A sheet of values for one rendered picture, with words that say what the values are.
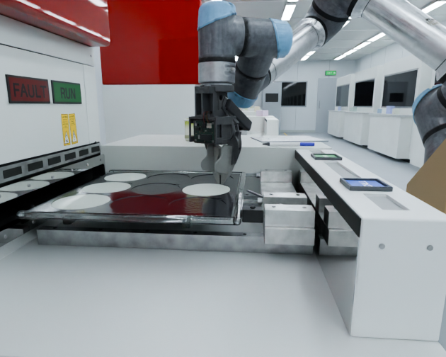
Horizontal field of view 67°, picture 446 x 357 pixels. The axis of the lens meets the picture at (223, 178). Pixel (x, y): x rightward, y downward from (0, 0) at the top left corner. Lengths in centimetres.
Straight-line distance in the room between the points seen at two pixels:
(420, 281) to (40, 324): 43
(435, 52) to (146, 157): 77
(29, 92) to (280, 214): 51
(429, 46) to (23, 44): 88
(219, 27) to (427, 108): 61
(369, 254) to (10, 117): 60
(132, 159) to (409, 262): 74
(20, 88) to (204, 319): 51
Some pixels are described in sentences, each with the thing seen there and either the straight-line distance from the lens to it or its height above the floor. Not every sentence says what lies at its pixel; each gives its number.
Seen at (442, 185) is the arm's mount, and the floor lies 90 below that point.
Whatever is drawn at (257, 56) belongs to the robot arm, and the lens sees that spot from 74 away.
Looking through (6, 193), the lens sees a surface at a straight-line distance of 66.
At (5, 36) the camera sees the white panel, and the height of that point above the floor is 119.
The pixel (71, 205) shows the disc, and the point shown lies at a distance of 65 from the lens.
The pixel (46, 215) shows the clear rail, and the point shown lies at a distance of 62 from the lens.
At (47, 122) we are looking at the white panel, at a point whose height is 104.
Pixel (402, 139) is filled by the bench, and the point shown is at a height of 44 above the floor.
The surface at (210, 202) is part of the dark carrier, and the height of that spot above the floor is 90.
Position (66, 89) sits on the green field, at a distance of 85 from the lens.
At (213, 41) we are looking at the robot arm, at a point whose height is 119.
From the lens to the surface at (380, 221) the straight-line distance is 38.
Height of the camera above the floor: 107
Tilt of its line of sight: 12 degrees down
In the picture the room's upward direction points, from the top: straight up
